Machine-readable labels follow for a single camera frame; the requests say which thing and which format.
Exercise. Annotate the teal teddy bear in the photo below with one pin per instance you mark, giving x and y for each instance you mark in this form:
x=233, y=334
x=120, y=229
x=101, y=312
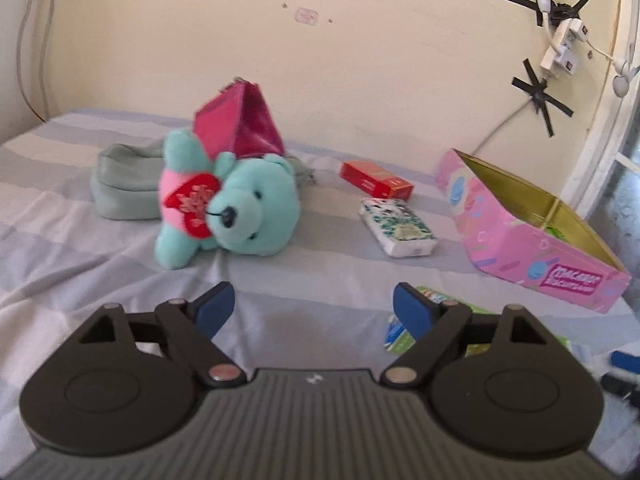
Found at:
x=250, y=210

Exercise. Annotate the white window frame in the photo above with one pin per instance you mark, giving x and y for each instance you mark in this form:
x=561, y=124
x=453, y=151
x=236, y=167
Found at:
x=600, y=145

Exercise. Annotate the pink wall sticker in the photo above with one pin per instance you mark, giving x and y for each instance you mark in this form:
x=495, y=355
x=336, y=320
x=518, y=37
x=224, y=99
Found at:
x=306, y=16

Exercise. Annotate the pink tin box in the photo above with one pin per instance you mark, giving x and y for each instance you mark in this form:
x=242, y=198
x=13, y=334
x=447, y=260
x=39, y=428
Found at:
x=505, y=240

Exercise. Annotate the white power strip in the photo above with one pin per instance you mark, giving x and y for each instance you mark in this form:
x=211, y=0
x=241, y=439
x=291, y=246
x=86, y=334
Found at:
x=565, y=47

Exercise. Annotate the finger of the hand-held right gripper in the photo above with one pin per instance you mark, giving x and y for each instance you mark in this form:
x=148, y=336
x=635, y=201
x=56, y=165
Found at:
x=617, y=386
x=626, y=361

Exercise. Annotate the patterned tissue pack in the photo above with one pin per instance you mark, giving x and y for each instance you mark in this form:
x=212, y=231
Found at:
x=397, y=227

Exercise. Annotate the grey-green zip pouch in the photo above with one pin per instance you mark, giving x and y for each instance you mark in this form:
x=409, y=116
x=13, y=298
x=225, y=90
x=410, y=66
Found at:
x=127, y=180

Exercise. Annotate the pink shiny purse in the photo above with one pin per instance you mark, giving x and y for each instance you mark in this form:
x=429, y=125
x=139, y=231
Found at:
x=245, y=120

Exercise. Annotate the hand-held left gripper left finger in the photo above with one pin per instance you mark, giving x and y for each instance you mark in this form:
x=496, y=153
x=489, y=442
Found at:
x=216, y=307

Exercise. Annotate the small white plug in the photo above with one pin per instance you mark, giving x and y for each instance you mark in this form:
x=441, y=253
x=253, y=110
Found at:
x=625, y=80

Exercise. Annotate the black tape cross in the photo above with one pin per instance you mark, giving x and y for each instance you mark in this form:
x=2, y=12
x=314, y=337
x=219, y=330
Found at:
x=530, y=2
x=542, y=97

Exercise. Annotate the green snack packet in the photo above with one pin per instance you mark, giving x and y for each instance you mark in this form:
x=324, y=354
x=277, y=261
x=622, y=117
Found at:
x=402, y=340

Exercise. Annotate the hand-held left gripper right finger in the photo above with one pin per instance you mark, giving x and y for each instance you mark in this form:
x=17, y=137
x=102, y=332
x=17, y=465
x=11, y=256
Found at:
x=412, y=310

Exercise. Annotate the red cardboard box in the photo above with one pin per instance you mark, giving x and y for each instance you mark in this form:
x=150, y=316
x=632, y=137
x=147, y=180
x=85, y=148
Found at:
x=376, y=178

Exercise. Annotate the striped bedsheet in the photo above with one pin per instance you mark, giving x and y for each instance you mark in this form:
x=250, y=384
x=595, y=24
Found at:
x=310, y=270

